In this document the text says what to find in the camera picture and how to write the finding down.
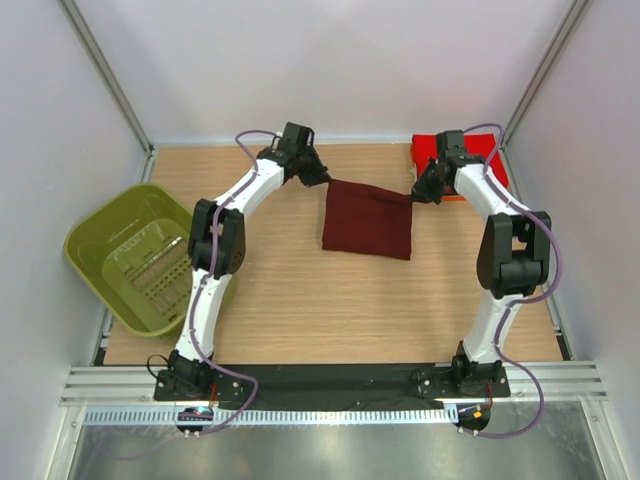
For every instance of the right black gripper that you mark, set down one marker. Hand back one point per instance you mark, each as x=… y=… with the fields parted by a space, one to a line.
x=420 y=192

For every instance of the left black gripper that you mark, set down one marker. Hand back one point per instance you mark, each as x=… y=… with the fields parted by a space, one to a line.
x=319 y=175

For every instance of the dark red t shirt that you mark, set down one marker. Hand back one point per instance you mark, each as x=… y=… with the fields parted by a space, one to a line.
x=369 y=220

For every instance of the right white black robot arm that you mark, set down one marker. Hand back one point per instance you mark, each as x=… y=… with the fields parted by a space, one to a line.
x=512 y=262

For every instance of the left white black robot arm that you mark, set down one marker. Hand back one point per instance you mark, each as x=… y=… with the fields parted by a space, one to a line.
x=217 y=248

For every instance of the folded beige t shirt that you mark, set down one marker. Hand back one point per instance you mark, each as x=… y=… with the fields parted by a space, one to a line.
x=414 y=165

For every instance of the folded bright red t shirt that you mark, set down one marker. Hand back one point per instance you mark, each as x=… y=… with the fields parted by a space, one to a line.
x=424 y=146

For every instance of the olive green plastic basket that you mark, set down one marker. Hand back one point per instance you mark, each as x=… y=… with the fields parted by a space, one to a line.
x=132 y=253

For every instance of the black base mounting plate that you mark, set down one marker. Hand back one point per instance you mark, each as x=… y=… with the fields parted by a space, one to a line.
x=329 y=387

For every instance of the right aluminium frame post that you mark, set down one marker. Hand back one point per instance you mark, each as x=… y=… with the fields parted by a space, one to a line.
x=569 y=23

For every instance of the aluminium frame post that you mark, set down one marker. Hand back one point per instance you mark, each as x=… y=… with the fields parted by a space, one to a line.
x=569 y=23
x=95 y=53

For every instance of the slotted grey cable duct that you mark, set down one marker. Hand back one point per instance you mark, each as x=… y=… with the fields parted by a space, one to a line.
x=167 y=415

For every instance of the left aluminium frame post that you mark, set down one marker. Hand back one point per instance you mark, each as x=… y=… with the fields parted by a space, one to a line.
x=95 y=53

